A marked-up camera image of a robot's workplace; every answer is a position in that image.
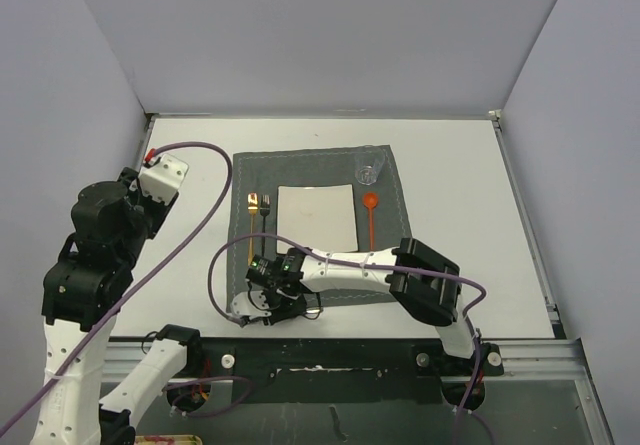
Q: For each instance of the dark grey cloth placemat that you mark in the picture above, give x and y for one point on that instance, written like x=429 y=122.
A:
x=264 y=172

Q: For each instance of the dark handled silver fork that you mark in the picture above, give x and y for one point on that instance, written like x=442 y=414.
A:
x=264 y=210

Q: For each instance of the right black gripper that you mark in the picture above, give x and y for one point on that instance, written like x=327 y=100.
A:
x=277 y=315

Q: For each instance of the gold fork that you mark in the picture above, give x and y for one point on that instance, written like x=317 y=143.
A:
x=253 y=209

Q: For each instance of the white square plate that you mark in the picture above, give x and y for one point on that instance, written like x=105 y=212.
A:
x=318 y=217

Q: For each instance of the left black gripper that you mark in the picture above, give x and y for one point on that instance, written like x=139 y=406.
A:
x=160 y=207

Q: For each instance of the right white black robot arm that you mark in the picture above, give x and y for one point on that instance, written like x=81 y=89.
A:
x=421 y=280

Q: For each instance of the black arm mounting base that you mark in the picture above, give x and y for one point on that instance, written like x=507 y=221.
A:
x=335 y=371

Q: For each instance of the orange plastic spoon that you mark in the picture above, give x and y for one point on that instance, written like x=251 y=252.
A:
x=370 y=201

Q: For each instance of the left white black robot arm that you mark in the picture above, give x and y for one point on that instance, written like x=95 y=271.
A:
x=79 y=290

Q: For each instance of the clear plastic cup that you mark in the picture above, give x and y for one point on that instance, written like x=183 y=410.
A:
x=369 y=161

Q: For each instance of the floral tray edge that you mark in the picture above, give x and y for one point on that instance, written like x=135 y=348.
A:
x=168 y=439

